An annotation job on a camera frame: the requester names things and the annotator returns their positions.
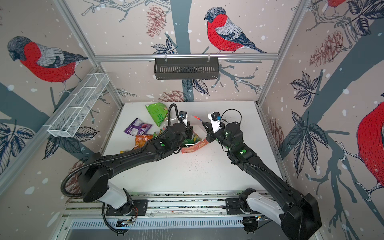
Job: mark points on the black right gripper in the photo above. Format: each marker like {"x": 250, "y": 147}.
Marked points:
{"x": 212, "y": 135}

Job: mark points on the bright green chips bag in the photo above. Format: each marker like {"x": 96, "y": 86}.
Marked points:
{"x": 158, "y": 112}

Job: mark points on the purple snack packet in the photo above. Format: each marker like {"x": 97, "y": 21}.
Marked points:
{"x": 137, "y": 127}

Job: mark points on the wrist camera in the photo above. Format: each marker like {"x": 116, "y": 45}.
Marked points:
{"x": 183, "y": 117}
{"x": 216, "y": 121}

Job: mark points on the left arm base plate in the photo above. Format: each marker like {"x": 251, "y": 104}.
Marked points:
{"x": 133, "y": 208}

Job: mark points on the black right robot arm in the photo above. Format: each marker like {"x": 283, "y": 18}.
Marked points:
{"x": 297, "y": 214}

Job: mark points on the black hanging wall basket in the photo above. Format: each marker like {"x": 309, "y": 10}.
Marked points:
{"x": 186, "y": 69}

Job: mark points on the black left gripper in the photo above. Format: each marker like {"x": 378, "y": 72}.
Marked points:
{"x": 189, "y": 130}

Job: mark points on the aluminium mounting rail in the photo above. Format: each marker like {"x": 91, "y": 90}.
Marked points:
{"x": 177, "y": 204}

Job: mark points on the dark green snack packet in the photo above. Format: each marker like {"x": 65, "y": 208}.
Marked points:
{"x": 195, "y": 139}

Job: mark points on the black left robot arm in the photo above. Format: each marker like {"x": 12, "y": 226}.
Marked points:
{"x": 94, "y": 178}

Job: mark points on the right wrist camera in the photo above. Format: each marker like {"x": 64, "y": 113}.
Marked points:
{"x": 216, "y": 121}

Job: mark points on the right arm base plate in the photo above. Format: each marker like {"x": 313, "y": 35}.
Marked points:
{"x": 239, "y": 205}

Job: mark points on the white wire mesh shelf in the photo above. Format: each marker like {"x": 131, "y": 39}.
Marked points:
{"x": 81, "y": 102}

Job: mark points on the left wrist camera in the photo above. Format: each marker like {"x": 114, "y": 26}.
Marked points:
{"x": 183, "y": 117}

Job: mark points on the red paper gift bag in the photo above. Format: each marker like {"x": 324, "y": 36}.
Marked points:
{"x": 199, "y": 135}

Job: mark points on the orange snack packet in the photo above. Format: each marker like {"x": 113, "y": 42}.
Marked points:
{"x": 141, "y": 140}

